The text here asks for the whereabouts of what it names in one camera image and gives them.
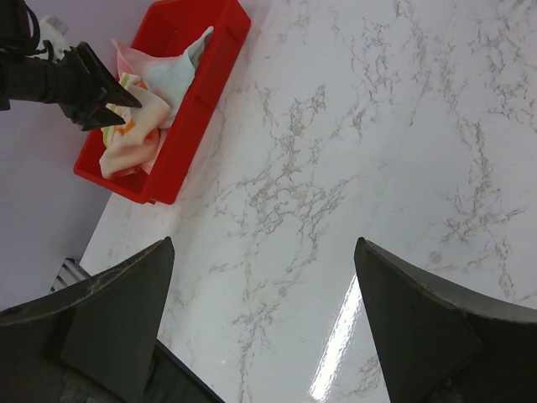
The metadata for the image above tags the mint green towel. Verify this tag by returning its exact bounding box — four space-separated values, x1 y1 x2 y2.
141 26 214 129

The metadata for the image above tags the red plastic bin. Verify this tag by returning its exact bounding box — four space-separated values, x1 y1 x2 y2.
74 0 251 205

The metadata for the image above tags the pink patterned towel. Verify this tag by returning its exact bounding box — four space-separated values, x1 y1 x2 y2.
111 39 180 78

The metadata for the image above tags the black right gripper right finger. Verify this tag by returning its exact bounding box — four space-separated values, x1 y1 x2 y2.
354 238 536 402

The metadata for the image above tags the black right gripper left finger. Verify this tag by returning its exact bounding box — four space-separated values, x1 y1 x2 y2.
1 238 175 402

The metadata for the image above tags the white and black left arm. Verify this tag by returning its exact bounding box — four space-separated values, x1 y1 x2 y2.
1 1 142 131

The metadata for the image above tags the orange fox towel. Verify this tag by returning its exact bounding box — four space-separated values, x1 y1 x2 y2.
99 72 170 180

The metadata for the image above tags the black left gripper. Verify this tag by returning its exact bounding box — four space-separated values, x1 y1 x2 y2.
1 42 142 130

